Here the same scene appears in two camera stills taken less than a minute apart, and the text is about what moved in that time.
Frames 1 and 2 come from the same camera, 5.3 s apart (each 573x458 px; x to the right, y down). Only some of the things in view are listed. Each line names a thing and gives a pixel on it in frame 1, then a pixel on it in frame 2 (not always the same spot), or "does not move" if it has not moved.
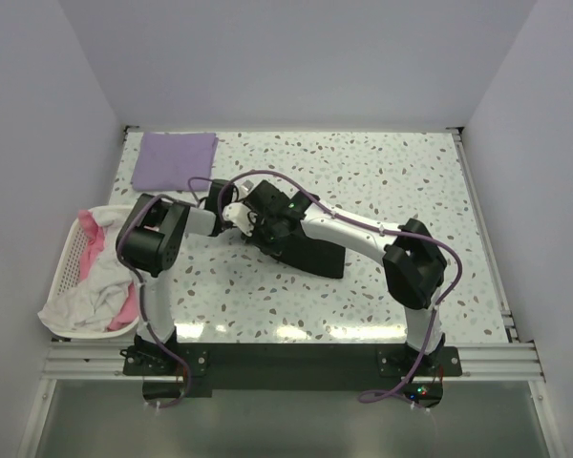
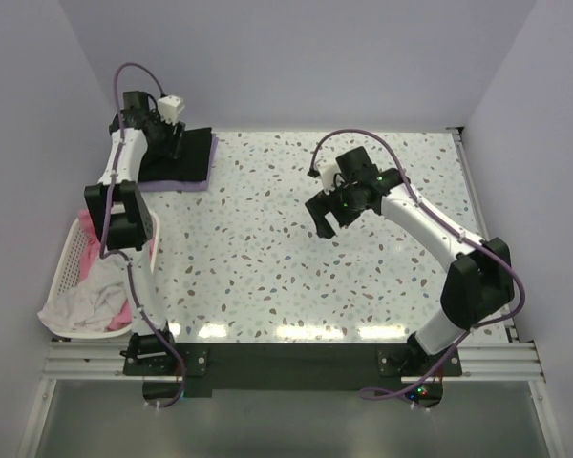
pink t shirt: x=91 y=253 does not move
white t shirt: x=93 y=302 does not move
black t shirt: x=318 y=256 → x=191 y=163
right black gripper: x=275 y=249 → x=322 y=204
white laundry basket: x=67 y=273 does not move
